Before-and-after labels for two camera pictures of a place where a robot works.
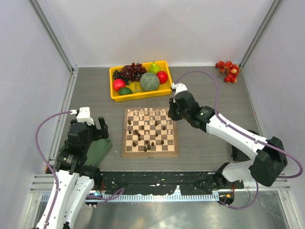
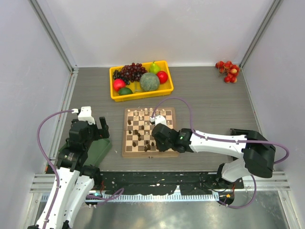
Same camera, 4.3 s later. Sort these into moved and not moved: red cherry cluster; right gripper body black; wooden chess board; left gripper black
Moved: right gripper body black
Not moved: wooden chess board; red cherry cluster; left gripper black
